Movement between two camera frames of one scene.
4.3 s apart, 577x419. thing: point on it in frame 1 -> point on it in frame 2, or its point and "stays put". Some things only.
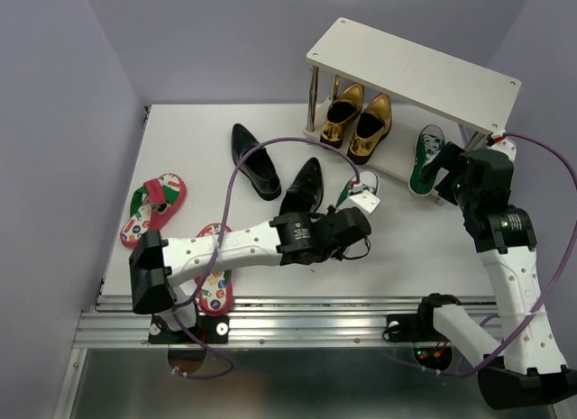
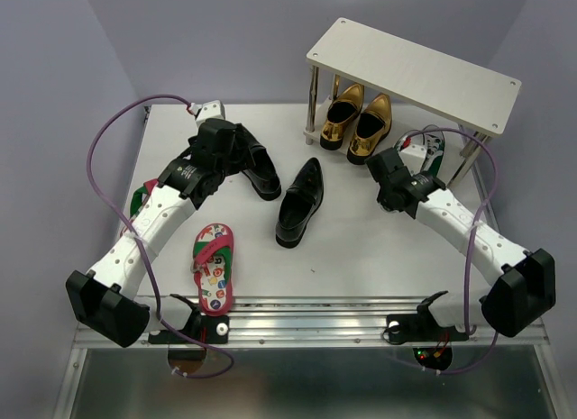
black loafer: [259, 167] stays put
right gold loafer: [372, 127] stays put
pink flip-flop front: [216, 289] stays put
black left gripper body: [327, 252] -> [232, 163]
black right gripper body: [456, 159] -> [383, 197]
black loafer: [305, 192] stays put
